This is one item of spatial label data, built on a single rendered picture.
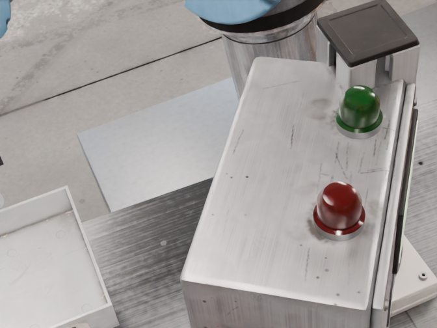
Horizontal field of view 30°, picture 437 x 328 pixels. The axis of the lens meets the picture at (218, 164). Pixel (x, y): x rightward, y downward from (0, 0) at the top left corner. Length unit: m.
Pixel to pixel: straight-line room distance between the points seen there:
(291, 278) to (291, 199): 0.05
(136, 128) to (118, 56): 1.47
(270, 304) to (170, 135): 0.99
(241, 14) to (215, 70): 2.10
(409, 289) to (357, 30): 0.68
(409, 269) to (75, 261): 0.45
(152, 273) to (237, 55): 0.56
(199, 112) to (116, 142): 0.15
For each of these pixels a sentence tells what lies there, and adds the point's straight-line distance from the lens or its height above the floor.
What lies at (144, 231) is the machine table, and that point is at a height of 0.83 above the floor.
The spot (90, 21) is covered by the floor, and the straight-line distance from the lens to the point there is 3.04.
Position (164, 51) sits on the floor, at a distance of 2.84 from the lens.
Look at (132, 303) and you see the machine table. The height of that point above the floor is 0.83.
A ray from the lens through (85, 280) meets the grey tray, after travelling 1.07.
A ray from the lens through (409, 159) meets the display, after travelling 0.47.
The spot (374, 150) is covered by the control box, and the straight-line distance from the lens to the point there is 0.45.
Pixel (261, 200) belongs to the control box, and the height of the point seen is 1.47.
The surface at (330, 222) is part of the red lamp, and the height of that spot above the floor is 1.49.
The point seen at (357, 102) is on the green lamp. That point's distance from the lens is 0.44.
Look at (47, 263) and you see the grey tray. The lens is 1.10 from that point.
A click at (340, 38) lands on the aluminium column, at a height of 1.50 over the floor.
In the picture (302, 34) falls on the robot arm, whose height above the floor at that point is 1.36.
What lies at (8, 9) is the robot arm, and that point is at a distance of 0.92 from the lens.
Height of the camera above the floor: 1.81
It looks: 48 degrees down
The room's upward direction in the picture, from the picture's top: 9 degrees counter-clockwise
